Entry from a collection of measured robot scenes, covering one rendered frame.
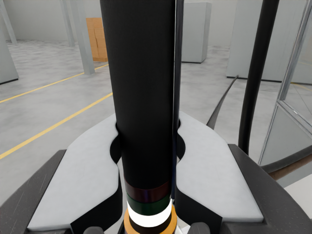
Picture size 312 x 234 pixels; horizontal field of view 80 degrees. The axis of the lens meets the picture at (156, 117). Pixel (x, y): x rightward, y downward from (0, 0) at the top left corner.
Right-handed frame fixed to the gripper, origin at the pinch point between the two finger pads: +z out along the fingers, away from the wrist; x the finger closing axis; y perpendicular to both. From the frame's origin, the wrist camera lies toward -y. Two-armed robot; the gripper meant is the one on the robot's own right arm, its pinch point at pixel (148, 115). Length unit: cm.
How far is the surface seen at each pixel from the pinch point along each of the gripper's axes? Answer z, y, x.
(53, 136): 226, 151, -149
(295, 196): 16.3, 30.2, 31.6
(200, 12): 688, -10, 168
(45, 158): 177, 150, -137
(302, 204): 13.9, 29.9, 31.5
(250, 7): 486, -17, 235
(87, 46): 586, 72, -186
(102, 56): 786, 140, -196
